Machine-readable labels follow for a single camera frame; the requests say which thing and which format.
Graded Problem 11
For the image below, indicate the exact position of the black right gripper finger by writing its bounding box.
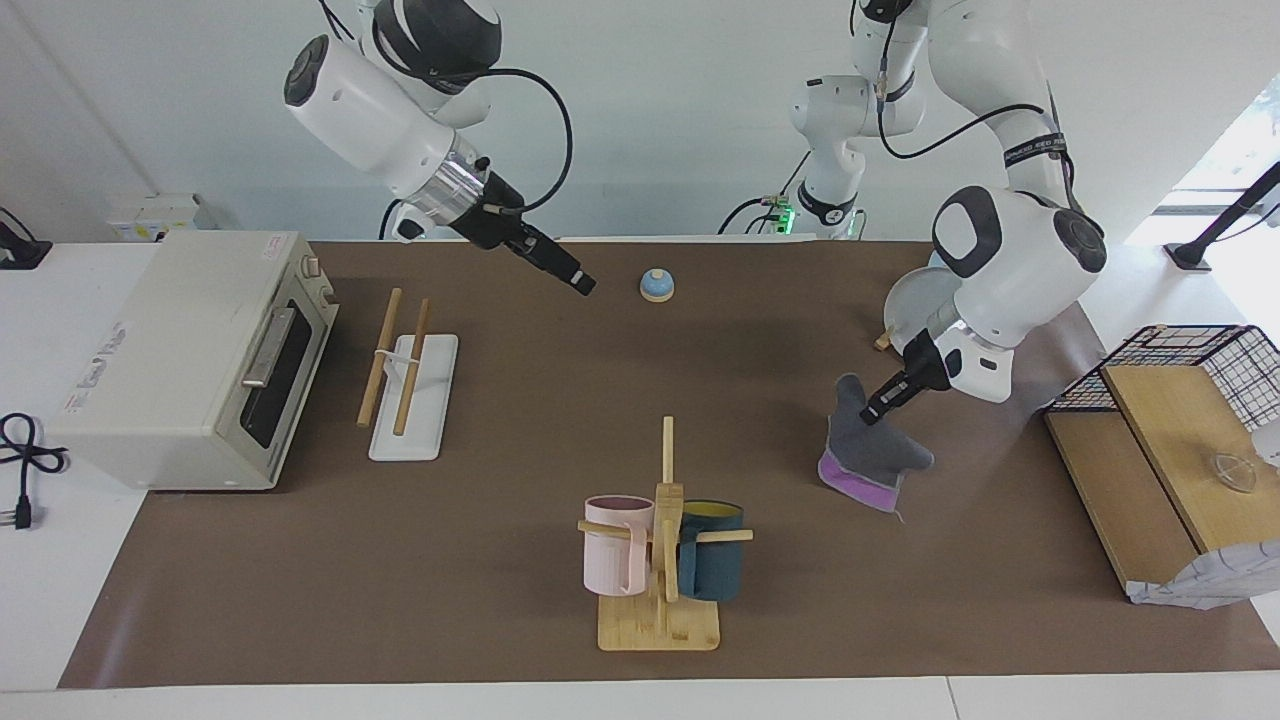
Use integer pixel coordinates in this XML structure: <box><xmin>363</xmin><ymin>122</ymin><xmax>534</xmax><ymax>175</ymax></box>
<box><xmin>535</xmin><ymin>235</ymin><xmax>598</xmax><ymax>291</ymax></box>
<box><xmin>522</xmin><ymin>245</ymin><xmax>593</xmax><ymax>298</ymax></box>

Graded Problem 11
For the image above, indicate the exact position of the purple grey-backed towel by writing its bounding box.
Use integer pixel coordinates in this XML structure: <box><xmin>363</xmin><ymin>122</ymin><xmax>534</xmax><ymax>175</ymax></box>
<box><xmin>818</xmin><ymin>374</ymin><xmax>936</xmax><ymax>523</ymax></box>

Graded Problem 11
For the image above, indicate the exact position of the white wooden-bar towel rack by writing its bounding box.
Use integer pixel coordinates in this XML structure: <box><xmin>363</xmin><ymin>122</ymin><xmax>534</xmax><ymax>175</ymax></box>
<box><xmin>357</xmin><ymin>288</ymin><xmax>460</xmax><ymax>463</ymax></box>

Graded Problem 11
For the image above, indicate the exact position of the grey translucent plate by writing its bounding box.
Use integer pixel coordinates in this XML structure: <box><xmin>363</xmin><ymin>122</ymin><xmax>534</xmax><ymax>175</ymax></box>
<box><xmin>884</xmin><ymin>266</ymin><xmax>966</xmax><ymax>353</ymax></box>

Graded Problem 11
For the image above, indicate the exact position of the teal mug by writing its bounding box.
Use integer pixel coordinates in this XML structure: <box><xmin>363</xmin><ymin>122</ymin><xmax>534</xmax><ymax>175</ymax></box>
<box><xmin>677</xmin><ymin>500</ymin><xmax>746</xmax><ymax>602</ymax></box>

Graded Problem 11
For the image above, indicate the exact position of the brown table mat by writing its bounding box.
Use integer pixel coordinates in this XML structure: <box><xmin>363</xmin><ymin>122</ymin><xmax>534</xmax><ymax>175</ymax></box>
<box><xmin>58</xmin><ymin>240</ymin><xmax>1280</xmax><ymax>689</ymax></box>

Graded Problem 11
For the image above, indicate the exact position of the pink mug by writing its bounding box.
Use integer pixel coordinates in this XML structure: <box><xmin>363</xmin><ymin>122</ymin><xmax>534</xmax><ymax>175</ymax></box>
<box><xmin>584</xmin><ymin>495</ymin><xmax>656</xmax><ymax>597</ymax></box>

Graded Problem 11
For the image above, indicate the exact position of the wooden mug tree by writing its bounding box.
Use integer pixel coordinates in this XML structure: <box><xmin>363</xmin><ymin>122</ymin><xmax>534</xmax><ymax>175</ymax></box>
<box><xmin>577</xmin><ymin>416</ymin><xmax>754</xmax><ymax>653</ymax></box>

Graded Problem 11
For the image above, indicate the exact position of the white box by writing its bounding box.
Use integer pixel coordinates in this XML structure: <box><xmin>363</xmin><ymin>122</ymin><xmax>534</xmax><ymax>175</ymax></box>
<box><xmin>105</xmin><ymin>193</ymin><xmax>216</xmax><ymax>243</ymax></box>

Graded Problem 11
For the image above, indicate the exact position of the black stand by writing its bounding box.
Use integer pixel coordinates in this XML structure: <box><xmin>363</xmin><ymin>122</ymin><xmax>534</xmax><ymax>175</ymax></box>
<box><xmin>1165</xmin><ymin>160</ymin><xmax>1280</xmax><ymax>273</ymax></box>

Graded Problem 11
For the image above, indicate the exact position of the cream toaster oven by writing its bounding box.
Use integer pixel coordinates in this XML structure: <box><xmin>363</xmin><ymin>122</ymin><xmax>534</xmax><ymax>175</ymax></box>
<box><xmin>45</xmin><ymin>230</ymin><xmax>341</xmax><ymax>491</ymax></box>

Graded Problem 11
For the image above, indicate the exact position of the black desk clamp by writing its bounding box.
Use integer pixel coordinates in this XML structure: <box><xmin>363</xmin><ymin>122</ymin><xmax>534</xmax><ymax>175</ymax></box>
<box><xmin>0</xmin><ymin>207</ymin><xmax>53</xmax><ymax>271</ymax></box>

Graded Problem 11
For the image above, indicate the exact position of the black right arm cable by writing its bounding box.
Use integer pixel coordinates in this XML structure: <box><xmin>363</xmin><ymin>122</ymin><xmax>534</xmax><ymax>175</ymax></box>
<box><xmin>470</xmin><ymin>68</ymin><xmax>575</xmax><ymax>213</ymax></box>

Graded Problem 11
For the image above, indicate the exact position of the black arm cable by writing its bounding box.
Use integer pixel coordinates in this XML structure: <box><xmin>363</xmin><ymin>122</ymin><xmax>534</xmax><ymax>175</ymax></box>
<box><xmin>850</xmin><ymin>0</ymin><xmax>1083</xmax><ymax>216</ymax></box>
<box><xmin>470</xmin><ymin>68</ymin><xmax>575</xmax><ymax>213</ymax></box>

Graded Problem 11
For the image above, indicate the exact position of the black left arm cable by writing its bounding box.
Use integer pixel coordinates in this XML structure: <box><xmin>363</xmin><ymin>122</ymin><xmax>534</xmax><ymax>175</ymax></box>
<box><xmin>850</xmin><ymin>0</ymin><xmax>1083</xmax><ymax>216</ymax></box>

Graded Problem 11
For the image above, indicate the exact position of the wire and wood crate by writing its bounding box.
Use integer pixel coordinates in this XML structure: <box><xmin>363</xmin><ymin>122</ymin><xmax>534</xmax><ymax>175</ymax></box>
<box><xmin>1042</xmin><ymin>362</ymin><xmax>1280</xmax><ymax>601</ymax></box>

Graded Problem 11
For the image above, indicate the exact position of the black wire basket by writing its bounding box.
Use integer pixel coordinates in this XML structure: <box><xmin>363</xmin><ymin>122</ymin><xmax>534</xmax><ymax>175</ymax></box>
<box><xmin>1042</xmin><ymin>324</ymin><xmax>1280</xmax><ymax>431</ymax></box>

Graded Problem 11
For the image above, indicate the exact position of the black power cord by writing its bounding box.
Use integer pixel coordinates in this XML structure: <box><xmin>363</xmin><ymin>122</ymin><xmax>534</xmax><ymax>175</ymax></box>
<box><xmin>0</xmin><ymin>413</ymin><xmax>69</xmax><ymax>531</ymax></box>

